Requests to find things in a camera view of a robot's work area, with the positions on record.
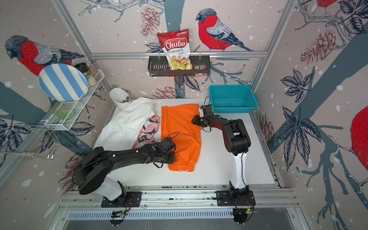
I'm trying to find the orange shorts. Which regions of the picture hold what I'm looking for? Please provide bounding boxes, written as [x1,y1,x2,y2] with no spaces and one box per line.
[161,104,201,172]

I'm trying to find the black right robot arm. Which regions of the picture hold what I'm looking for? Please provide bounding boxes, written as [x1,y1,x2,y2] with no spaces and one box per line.
[192,104,251,203]

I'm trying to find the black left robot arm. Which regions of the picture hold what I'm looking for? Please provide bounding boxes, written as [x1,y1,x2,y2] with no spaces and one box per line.
[72,137,176,206]

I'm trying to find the pink patterned shorts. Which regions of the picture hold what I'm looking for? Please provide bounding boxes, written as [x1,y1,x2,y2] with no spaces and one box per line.
[133,115,160,149]

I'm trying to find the white shorts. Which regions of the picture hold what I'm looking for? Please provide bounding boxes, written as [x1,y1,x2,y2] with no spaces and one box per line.
[93,97,155,151]

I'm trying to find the teal plastic basket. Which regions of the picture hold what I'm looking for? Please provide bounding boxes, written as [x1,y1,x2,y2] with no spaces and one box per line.
[209,85,259,114]

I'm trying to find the small snack packet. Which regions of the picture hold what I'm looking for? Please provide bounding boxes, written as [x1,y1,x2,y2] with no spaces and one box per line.
[193,64,206,70]

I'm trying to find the white ceramic cup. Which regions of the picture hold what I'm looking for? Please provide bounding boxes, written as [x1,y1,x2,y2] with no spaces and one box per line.
[109,88,131,110]

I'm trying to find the red Chuba chips bag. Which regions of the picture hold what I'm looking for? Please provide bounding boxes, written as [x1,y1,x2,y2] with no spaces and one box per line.
[157,29,193,71]

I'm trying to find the dark lid spice jar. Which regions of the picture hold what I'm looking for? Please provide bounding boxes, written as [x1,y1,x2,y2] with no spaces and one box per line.
[74,63,97,87]

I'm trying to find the blue white striped plate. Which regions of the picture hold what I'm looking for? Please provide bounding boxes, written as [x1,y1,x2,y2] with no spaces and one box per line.
[38,64,89,102]

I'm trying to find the black wire wall basket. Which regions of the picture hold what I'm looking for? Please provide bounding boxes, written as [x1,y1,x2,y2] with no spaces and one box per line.
[148,56,210,77]

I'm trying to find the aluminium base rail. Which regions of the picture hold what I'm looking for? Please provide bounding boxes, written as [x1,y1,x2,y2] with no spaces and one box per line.
[55,186,300,221]

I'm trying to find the clear acrylic wall shelf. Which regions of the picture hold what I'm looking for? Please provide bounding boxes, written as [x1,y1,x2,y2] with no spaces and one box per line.
[39,70,105,131]

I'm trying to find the chrome wire wall rack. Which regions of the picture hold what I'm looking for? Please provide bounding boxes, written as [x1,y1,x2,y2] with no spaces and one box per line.
[1,123,61,163]

